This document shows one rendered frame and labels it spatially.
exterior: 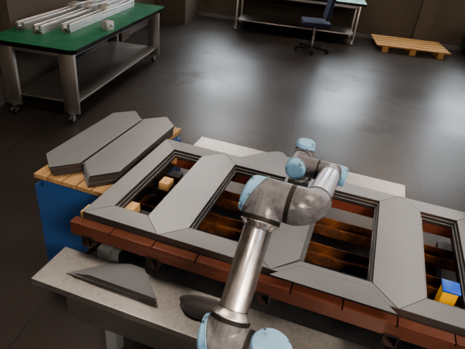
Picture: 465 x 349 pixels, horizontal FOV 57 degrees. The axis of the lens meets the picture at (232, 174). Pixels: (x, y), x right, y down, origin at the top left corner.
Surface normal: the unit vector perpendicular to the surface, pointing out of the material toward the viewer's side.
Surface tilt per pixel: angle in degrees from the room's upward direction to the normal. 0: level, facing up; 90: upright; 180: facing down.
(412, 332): 90
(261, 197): 51
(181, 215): 0
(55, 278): 0
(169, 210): 0
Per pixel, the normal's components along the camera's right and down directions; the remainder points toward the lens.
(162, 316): 0.09, -0.85
